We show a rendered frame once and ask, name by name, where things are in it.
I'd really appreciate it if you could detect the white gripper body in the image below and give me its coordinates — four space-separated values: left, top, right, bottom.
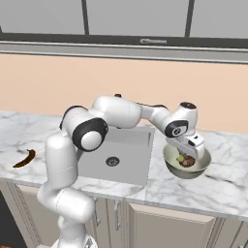
166 137 206 160

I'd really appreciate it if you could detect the pale green bowl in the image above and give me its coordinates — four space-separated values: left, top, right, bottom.
162 143 212 180

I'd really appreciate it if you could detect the grey sink basin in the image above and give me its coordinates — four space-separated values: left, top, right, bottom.
77 124 156 188

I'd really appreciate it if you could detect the reddish brown vegetable piece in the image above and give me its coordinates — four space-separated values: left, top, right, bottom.
180 155 198 169

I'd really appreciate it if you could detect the beige cupboard door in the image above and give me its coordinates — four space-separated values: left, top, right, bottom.
14 184 63 248
84 196 127 248
231 220 248 248
126 201 218 248

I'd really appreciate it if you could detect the dark brown banana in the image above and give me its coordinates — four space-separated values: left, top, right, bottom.
13 148 37 170

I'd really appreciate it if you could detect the silver cupboard handle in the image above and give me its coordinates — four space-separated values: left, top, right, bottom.
92 197 102 228
112 200 122 233

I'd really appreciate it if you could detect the grey window handle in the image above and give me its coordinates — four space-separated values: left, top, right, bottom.
139 38 169 46

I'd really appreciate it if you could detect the window with dark frame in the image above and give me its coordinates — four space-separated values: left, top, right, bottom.
0 0 248 64

